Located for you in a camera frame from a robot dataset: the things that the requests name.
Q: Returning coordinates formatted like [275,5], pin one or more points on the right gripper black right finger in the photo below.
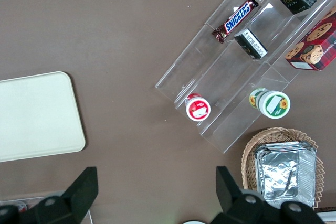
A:
[236,205]

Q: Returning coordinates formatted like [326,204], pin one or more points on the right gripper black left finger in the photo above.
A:
[76,197]

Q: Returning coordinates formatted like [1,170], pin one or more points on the small light wicker basket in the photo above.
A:
[248,161]

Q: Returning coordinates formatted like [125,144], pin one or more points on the aluminium foil tray stack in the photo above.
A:
[278,174]

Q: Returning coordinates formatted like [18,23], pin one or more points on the cream rectangular plastic tray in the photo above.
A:
[39,116]

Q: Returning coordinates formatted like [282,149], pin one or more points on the white rectangular bin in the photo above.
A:
[329,218]

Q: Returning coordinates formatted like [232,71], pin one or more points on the red lidded white cup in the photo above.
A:
[198,108]

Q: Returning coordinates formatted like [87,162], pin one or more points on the green lidded sunflower cup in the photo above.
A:
[274,104]

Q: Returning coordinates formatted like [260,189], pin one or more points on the clear acrylic stepped shelf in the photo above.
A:
[210,77]

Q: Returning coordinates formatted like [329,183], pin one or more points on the black box with white label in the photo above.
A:
[250,43]

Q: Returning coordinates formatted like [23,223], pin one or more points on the red tartan cookie box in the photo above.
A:
[317,48]

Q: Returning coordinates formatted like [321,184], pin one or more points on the Snickers chocolate bar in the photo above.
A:
[236,18]

